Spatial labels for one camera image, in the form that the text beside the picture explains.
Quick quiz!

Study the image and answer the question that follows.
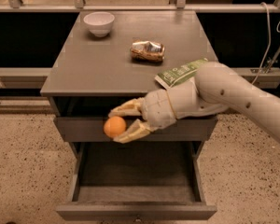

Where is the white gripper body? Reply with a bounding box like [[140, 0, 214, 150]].
[[141, 90, 176, 132]]

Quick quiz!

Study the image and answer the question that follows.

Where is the grey wooden cabinet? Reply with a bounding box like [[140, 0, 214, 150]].
[[40, 9, 234, 224]]

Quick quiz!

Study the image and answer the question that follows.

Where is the open grey middle drawer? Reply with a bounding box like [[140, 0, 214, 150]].
[[57, 142, 217, 222]]

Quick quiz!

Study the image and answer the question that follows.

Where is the closed grey top drawer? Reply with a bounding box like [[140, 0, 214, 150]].
[[54, 116, 217, 143]]

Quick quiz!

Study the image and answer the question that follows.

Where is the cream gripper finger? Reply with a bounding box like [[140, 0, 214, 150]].
[[113, 119, 152, 144], [108, 98, 144, 118]]

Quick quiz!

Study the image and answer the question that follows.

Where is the orange fruit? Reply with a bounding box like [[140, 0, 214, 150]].
[[104, 116, 126, 138]]

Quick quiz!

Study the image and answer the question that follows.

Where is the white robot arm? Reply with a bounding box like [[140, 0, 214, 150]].
[[108, 62, 280, 144]]

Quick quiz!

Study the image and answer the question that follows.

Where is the brown foil snack packet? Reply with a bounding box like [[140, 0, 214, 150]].
[[130, 40, 165, 63]]

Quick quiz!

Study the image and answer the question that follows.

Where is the green chip bag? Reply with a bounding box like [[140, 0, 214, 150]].
[[155, 58, 208, 89]]

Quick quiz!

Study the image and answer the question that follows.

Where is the white ceramic bowl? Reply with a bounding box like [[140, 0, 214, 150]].
[[83, 12, 115, 37]]

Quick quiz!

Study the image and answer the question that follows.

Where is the white hanging cable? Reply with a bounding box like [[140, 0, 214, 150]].
[[251, 1, 280, 86]]

